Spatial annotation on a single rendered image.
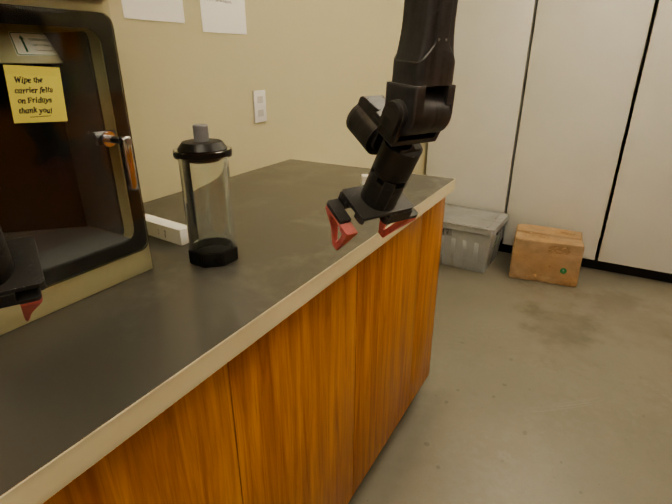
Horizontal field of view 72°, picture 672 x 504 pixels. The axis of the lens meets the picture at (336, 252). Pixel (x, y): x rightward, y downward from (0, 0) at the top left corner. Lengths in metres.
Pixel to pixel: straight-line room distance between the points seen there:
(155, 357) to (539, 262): 2.75
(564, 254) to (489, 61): 1.34
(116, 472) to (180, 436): 0.10
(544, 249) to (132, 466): 2.78
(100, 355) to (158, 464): 0.17
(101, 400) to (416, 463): 1.35
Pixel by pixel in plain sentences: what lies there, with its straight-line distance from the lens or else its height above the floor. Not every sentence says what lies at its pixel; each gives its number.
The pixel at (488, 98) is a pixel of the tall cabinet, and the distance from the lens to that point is 3.42.
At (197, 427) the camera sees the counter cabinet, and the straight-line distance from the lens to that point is 0.79.
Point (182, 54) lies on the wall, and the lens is 1.59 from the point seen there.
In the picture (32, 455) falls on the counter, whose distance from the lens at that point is 0.61.
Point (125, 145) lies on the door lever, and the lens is 0.83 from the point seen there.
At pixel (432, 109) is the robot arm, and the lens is 0.62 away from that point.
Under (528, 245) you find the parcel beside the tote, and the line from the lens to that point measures 3.16.
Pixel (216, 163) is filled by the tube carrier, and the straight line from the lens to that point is 0.90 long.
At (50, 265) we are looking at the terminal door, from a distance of 0.85.
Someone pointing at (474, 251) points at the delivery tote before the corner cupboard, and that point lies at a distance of 3.19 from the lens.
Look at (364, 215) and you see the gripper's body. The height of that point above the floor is 1.11.
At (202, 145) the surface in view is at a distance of 0.89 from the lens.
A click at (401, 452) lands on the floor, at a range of 1.85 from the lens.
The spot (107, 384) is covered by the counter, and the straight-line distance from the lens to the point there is 0.68.
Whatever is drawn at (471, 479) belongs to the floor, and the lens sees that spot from 1.82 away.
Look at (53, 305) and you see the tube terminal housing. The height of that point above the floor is 0.95.
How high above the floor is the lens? 1.32
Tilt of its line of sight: 23 degrees down
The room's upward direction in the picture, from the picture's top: straight up
